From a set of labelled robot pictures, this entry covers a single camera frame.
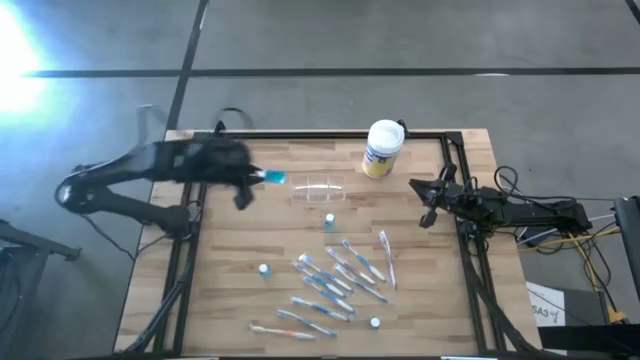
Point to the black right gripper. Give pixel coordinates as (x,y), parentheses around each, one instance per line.
(442,200)

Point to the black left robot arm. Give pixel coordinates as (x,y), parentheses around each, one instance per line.
(125,202)

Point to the yellow white disinfecting wipes canister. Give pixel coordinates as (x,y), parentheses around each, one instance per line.
(382,150)

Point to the black aluminium table frame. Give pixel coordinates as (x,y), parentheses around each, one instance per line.
(300,135)

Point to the wrapped orange white toothbrush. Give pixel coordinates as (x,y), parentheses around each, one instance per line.
(282,332)

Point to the black monitor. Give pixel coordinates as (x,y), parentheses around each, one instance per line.
(630,240)

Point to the black metal stand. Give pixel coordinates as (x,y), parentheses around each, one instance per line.
(50,245)

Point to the white paper label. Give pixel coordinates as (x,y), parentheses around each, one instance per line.
(542,310)

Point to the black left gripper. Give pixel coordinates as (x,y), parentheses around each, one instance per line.
(222,160)

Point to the blue white toothbrush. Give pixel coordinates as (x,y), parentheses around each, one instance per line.
(330,295)
(306,323)
(326,273)
(322,309)
(320,280)
(363,260)
(361,284)

